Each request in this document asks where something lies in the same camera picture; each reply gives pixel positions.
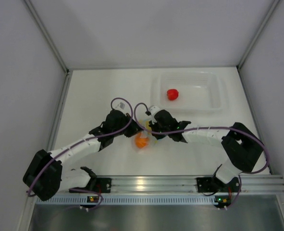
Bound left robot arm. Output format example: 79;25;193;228
23;109;142;201

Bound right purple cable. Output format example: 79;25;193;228
134;103;271;174

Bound aluminium mounting rail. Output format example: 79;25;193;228
98;175;284;194

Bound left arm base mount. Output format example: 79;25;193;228
91;178;112;193

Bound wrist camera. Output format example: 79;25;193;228
114;102;125;114
148;105;161;116

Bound clear plastic basket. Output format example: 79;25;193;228
150;71;227;113

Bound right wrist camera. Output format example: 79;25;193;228
148;105;161;116

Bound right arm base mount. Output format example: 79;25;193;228
196;177;218;193

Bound red fake apple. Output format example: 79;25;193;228
166;89;179;101

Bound yellow fake fruit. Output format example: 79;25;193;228
145;121;151;130

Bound clear zip top bag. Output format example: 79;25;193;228
132;130;158;153

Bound slotted cable duct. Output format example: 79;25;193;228
36;194;229;205

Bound orange fake fruit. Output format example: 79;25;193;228
135;136;149;149

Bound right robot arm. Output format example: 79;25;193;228
147;106;263;192

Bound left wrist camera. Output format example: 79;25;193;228
114;102;125;114

